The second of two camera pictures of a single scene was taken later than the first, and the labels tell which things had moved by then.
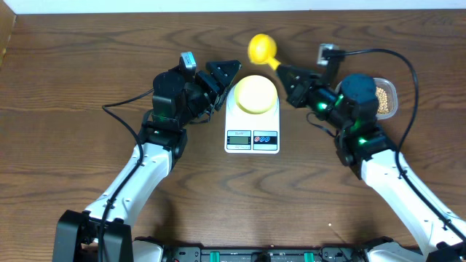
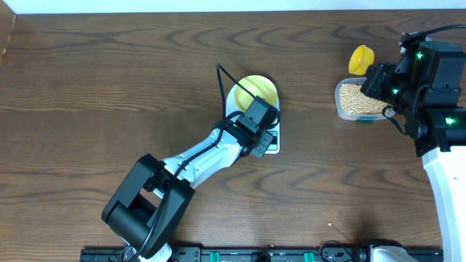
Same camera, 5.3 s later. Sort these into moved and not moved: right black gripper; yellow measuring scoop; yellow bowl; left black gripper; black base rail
Moved: right black gripper; left black gripper; yellow measuring scoop
Not moved: yellow bowl; black base rail
